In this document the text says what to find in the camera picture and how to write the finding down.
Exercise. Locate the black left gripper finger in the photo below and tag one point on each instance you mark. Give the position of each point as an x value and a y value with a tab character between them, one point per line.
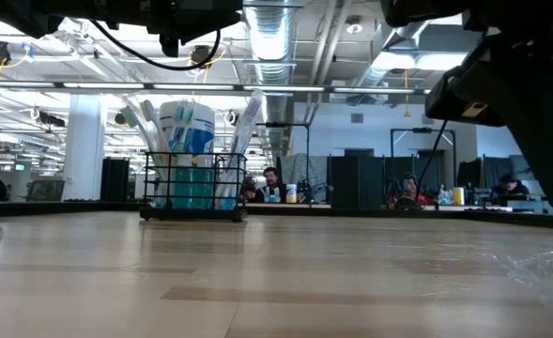
210	26
215	7

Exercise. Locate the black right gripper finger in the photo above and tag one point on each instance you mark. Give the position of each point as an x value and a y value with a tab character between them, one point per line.
473	89

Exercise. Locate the green white toothbrush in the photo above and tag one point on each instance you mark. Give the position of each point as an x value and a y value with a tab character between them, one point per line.
189	115

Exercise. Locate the white teal toothbrush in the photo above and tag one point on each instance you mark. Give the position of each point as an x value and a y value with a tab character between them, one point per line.
130	117

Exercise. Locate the teal mouthwash bottle white cap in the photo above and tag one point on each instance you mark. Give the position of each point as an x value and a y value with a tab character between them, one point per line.
182	188
203	188

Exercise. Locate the person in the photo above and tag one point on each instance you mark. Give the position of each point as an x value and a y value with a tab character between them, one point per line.
411	188
271	188
508	188

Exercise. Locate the long ceiling strip light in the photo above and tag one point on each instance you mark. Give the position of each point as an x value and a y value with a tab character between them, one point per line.
281	88

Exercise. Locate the yellow white container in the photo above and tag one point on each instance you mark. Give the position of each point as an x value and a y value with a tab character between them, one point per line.
458	196

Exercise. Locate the white blue wipes canister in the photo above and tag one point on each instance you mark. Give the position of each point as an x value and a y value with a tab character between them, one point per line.
203	141

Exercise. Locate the black partition panel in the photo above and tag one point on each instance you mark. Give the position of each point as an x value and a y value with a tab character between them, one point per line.
356	183

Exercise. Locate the white building column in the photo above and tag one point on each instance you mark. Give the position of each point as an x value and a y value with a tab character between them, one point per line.
83	150

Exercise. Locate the grey cloth cover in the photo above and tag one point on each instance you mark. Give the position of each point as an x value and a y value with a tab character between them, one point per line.
311	166

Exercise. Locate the black cabinet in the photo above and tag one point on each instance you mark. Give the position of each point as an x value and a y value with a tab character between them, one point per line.
115	180

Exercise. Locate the small white yellow canister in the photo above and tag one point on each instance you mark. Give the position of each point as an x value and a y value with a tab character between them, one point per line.
291	193

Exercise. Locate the green exit sign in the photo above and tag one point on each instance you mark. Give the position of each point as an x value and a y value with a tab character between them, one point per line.
20	167

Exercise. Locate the grey chair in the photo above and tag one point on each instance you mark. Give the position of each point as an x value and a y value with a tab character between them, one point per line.
45	190

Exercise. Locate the black rig frame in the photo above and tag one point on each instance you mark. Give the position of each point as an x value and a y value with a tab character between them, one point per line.
281	125
417	130

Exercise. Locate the silver slanted ventilation duct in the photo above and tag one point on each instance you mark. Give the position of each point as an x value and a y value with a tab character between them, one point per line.
379	56

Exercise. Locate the grey wall vent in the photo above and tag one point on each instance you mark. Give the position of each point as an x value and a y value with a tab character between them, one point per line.
357	118

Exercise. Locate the black aluminium table frame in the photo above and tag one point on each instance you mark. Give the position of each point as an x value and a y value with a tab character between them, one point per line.
69	209

